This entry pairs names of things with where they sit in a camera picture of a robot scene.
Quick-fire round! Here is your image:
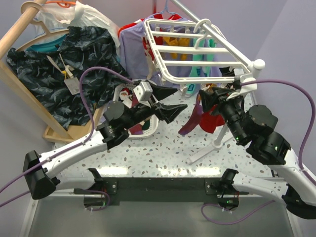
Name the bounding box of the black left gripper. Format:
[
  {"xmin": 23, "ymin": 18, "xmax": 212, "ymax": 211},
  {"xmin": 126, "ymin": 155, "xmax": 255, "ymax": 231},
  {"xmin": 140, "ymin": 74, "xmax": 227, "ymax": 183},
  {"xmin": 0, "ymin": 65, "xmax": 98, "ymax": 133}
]
[{"xmin": 122, "ymin": 80, "xmax": 187, "ymax": 130}]

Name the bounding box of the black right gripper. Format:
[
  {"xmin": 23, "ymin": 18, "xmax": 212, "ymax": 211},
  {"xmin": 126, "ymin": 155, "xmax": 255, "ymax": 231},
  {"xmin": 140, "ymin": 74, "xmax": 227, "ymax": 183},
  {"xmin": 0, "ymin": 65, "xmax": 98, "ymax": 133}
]
[{"xmin": 197, "ymin": 85, "xmax": 244, "ymax": 142}]

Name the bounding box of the maroon purple striped sock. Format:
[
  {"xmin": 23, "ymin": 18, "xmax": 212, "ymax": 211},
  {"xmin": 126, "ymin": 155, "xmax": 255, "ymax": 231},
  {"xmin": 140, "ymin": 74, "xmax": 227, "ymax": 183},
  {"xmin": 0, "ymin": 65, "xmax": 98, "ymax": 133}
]
[{"xmin": 178, "ymin": 95, "xmax": 203, "ymax": 136}]

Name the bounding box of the white plastic sock hanger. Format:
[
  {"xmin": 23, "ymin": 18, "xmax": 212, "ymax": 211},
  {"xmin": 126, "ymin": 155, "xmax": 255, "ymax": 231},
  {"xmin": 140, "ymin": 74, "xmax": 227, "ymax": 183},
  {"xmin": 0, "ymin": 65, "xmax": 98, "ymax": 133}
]
[{"xmin": 143, "ymin": 18, "xmax": 255, "ymax": 83}]

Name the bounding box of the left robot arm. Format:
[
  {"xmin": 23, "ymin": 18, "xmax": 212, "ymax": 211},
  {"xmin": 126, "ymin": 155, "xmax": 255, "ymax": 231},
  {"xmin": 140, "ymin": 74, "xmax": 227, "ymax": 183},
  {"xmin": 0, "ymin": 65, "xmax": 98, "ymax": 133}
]
[{"xmin": 23, "ymin": 80, "xmax": 187, "ymax": 200}]

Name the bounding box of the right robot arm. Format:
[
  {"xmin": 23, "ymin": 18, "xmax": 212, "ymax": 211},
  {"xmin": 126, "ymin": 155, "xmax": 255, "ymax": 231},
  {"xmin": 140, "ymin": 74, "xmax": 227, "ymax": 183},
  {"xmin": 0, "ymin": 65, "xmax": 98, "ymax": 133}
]
[{"xmin": 199, "ymin": 87, "xmax": 316, "ymax": 219}]

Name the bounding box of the orange plastic hanger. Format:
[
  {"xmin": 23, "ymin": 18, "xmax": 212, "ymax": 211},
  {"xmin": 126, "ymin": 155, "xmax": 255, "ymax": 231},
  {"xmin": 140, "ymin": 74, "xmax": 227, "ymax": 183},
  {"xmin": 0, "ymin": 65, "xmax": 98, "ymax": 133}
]
[{"xmin": 46, "ymin": 0, "xmax": 76, "ymax": 8}]

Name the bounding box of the wooden clothes hanger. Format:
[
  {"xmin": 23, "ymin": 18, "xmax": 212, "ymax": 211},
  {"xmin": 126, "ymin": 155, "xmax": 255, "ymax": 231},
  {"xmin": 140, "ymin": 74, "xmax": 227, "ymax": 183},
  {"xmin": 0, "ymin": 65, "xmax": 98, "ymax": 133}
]
[{"xmin": 15, "ymin": 1, "xmax": 71, "ymax": 52}]

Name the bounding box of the black white striped sock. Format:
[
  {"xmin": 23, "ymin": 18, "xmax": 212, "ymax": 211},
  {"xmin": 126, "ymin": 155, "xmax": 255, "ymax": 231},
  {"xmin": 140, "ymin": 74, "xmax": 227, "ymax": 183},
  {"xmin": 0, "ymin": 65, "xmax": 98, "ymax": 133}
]
[{"xmin": 219, "ymin": 67, "xmax": 244, "ymax": 78}]

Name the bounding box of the mint green patterned sock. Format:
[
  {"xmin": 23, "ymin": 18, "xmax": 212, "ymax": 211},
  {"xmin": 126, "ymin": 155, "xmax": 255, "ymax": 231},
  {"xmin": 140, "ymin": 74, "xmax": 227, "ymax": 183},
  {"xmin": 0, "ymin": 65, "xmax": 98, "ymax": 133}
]
[
  {"xmin": 189, "ymin": 37, "xmax": 208, "ymax": 82},
  {"xmin": 185, "ymin": 39, "xmax": 216, "ymax": 97}
]

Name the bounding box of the santa claus sock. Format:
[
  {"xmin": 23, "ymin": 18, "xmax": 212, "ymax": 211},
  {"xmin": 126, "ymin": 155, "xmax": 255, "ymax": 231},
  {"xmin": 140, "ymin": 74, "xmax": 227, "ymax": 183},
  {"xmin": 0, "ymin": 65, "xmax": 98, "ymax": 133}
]
[{"xmin": 119, "ymin": 87, "xmax": 133, "ymax": 108}]

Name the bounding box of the white perforated plastic basket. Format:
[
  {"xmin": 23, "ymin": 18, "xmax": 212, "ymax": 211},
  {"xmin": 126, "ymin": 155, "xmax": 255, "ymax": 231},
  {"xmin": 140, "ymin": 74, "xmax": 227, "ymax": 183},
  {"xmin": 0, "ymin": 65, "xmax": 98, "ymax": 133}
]
[{"xmin": 113, "ymin": 84, "xmax": 158, "ymax": 139}]

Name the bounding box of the cream red chicken sock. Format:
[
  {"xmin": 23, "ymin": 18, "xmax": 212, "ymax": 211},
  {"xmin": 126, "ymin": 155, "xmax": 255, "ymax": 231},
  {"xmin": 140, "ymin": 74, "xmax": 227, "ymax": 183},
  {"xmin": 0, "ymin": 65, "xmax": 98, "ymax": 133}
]
[{"xmin": 142, "ymin": 36, "xmax": 158, "ymax": 79}]

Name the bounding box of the lavender shirt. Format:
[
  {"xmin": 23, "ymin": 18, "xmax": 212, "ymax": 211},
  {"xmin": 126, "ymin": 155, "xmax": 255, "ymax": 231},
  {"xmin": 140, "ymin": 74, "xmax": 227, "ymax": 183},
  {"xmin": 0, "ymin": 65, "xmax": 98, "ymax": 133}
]
[{"xmin": 119, "ymin": 22, "xmax": 220, "ymax": 83}]

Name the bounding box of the white rack foot base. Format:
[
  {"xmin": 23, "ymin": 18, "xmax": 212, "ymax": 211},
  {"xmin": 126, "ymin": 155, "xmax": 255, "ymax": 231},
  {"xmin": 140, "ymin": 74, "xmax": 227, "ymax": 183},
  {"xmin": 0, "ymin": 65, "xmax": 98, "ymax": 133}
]
[{"xmin": 186, "ymin": 133, "xmax": 233, "ymax": 165}]

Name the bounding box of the mustard yellow sock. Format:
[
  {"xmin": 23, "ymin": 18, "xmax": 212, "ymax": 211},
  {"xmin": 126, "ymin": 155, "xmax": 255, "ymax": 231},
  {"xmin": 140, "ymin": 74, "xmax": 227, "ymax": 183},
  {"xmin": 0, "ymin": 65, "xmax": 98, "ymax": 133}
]
[
  {"xmin": 162, "ymin": 37, "xmax": 178, "ymax": 60},
  {"xmin": 176, "ymin": 37, "xmax": 192, "ymax": 61}
]

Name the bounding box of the red garment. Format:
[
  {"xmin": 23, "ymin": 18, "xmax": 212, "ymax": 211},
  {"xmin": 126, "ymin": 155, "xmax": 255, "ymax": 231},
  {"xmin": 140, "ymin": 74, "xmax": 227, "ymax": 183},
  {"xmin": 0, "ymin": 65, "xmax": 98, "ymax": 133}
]
[{"xmin": 118, "ymin": 13, "xmax": 182, "ymax": 37}]

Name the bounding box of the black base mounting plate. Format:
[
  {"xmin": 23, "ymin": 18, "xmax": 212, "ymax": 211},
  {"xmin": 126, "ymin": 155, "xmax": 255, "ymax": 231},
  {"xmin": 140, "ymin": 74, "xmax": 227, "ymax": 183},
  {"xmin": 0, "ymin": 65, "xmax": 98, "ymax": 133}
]
[{"xmin": 73, "ymin": 167, "xmax": 250, "ymax": 213}]

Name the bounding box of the paper price tag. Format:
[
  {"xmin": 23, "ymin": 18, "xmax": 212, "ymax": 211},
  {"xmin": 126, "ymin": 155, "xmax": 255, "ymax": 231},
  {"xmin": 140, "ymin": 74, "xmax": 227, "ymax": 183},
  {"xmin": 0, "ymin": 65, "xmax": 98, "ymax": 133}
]
[{"xmin": 64, "ymin": 77, "xmax": 79, "ymax": 95}]

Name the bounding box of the dark patterned shirt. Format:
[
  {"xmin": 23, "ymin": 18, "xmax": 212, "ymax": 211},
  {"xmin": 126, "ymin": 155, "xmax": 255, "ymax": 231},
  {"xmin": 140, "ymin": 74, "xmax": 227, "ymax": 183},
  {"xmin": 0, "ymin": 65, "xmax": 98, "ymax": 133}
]
[{"xmin": 6, "ymin": 26, "xmax": 130, "ymax": 130}]

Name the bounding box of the wooden clothes rack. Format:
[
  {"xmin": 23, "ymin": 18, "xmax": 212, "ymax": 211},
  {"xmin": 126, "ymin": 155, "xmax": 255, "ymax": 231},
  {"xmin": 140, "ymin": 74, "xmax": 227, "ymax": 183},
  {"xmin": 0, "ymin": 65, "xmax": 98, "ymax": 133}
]
[{"xmin": 0, "ymin": 0, "xmax": 104, "ymax": 144}]

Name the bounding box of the teal shirt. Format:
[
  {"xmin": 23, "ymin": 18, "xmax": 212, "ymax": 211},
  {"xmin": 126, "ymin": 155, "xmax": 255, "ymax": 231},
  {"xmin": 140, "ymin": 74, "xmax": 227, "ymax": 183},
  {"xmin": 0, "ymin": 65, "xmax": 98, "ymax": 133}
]
[{"xmin": 26, "ymin": 35, "xmax": 66, "ymax": 53}]

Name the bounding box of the white plastic bag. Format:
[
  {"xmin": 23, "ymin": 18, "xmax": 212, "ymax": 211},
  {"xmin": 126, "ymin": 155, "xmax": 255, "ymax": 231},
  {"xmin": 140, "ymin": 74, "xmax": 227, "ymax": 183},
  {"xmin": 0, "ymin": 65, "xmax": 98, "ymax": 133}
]
[{"xmin": 35, "ymin": 1, "xmax": 120, "ymax": 50}]

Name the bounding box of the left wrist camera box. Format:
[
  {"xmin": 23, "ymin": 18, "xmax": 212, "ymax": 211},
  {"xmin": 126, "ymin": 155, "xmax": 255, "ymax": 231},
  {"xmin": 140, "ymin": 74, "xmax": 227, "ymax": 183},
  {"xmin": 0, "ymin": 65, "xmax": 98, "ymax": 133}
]
[{"xmin": 133, "ymin": 80, "xmax": 153, "ymax": 105}]

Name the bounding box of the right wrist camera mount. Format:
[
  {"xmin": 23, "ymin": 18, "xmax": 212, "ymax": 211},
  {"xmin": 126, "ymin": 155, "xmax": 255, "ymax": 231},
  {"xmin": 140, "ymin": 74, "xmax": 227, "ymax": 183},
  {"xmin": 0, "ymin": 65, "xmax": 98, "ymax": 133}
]
[{"xmin": 227, "ymin": 73, "xmax": 257, "ymax": 100}]

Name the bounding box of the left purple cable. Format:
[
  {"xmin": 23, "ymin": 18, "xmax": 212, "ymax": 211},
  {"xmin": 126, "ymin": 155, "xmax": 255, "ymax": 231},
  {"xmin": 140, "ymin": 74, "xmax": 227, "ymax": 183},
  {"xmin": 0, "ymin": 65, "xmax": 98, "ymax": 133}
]
[{"xmin": 0, "ymin": 66, "xmax": 135, "ymax": 218}]

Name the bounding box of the purple cable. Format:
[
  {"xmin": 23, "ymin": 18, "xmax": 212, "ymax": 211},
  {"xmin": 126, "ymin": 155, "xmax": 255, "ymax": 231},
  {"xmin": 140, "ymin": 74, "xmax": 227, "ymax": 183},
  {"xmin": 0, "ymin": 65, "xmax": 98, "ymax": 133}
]
[
  {"xmin": 200, "ymin": 79, "xmax": 316, "ymax": 226},
  {"xmin": 0, "ymin": 66, "xmax": 135, "ymax": 218}
]

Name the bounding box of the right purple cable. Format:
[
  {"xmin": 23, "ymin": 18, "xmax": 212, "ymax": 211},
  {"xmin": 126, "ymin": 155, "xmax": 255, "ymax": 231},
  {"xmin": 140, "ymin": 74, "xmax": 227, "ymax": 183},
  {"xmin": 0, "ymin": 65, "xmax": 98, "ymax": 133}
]
[{"xmin": 200, "ymin": 79, "xmax": 316, "ymax": 226}]

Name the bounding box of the blue wire hanger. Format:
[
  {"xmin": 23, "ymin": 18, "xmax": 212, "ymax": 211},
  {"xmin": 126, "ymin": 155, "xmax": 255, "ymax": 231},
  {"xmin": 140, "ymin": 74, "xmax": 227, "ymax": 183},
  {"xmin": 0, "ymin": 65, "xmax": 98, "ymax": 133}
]
[{"xmin": 148, "ymin": 0, "xmax": 188, "ymax": 21}]

